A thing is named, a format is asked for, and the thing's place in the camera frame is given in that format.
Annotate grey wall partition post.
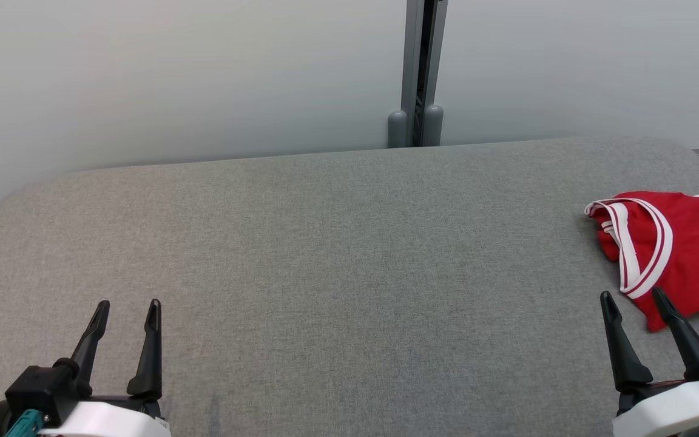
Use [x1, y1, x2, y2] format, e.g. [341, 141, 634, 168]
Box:
[399, 0, 449, 148]

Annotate grey cylinder post foot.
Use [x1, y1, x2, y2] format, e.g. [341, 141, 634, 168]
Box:
[423, 104, 445, 147]
[387, 109, 410, 150]

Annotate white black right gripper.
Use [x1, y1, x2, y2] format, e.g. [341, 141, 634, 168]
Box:
[599, 286, 699, 437]

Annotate teal cable connector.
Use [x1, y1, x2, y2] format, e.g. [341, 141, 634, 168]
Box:
[3, 408, 44, 437]

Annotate red shirt with white sleeves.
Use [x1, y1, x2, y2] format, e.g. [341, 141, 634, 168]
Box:
[584, 191, 699, 333]

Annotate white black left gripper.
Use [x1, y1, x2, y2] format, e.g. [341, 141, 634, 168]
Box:
[36, 298, 172, 437]

